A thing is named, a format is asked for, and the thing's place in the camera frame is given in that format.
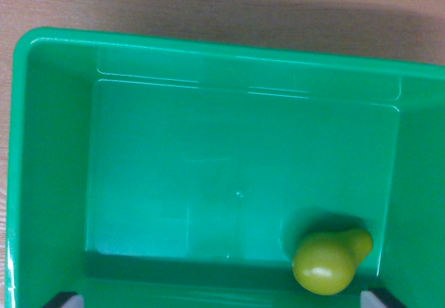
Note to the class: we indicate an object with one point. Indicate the yellow-green toy pear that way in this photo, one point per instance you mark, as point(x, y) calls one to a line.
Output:
point(323, 263)

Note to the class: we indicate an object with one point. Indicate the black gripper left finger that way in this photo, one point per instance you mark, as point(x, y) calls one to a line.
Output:
point(66, 301)

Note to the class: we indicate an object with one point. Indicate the green plastic bin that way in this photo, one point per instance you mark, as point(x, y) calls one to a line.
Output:
point(208, 169)

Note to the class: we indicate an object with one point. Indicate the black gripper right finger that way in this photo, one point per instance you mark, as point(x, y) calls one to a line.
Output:
point(377, 300)

